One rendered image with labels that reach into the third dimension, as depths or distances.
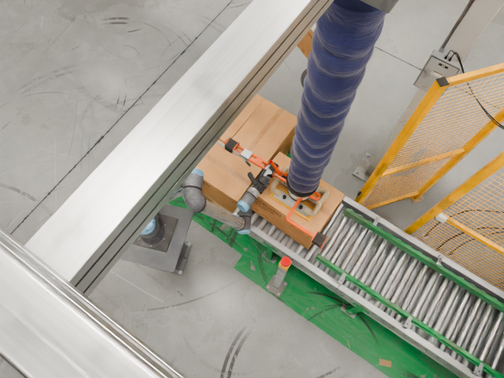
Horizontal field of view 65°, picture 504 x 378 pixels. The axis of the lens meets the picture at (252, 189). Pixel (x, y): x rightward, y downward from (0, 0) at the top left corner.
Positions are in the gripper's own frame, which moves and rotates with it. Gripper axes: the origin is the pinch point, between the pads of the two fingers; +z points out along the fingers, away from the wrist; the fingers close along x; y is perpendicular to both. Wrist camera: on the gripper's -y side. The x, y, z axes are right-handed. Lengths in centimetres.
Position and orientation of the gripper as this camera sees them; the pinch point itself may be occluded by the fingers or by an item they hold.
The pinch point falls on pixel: (268, 167)
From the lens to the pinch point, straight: 285.5
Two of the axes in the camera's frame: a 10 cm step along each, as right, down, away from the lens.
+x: -0.1, -3.8, -9.2
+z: 5.7, -7.6, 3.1
